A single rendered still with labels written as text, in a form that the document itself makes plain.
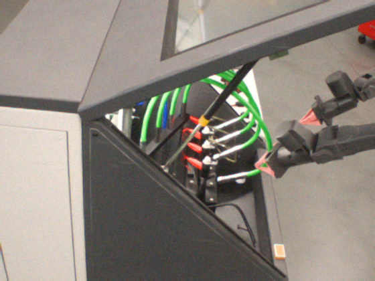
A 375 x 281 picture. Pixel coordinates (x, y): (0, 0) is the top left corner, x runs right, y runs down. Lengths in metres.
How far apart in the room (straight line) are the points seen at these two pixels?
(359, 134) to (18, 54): 0.83
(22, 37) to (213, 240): 0.72
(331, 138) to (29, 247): 0.84
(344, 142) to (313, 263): 1.73
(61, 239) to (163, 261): 0.28
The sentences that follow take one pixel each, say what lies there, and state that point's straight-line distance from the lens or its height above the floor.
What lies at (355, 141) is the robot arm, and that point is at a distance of 1.18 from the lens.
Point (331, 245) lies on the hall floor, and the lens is 2.99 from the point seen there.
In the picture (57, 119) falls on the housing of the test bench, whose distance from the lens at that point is 1.05.
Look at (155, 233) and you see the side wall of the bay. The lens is 1.24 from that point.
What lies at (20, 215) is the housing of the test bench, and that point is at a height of 1.14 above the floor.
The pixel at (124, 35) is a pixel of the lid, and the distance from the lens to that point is 1.25.
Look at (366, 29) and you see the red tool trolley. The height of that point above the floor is 0.22.
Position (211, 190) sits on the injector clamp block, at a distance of 1.61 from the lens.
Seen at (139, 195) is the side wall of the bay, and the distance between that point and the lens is 1.15.
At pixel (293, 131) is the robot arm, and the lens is 1.20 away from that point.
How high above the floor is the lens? 2.04
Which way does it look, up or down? 36 degrees down
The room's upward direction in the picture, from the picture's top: 8 degrees clockwise
